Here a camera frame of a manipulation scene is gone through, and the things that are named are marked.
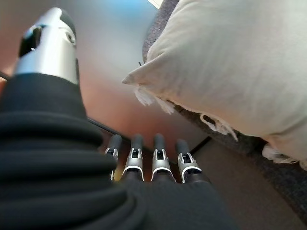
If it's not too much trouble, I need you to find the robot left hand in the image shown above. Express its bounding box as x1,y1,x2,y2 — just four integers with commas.
0,7,238,230

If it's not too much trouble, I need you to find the grey fabric armchair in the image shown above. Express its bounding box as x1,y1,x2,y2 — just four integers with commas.
142,0,307,223

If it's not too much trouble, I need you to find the white fringed cushion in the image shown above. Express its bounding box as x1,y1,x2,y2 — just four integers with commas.
121,0,307,171

